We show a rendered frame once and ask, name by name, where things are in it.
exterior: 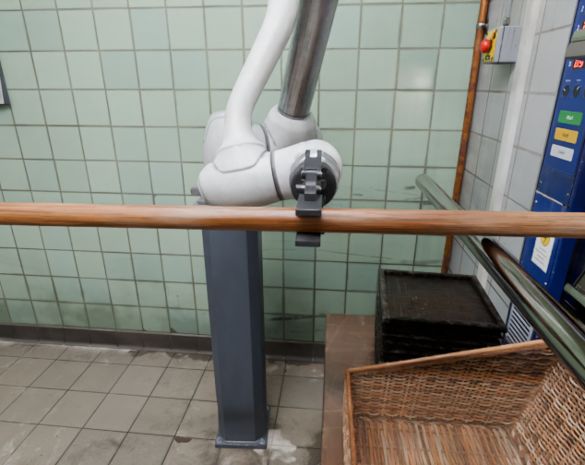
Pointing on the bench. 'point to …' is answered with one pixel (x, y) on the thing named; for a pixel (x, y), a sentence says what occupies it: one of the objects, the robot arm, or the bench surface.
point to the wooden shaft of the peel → (10, 213)
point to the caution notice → (543, 252)
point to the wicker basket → (351, 423)
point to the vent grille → (518, 327)
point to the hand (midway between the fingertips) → (309, 219)
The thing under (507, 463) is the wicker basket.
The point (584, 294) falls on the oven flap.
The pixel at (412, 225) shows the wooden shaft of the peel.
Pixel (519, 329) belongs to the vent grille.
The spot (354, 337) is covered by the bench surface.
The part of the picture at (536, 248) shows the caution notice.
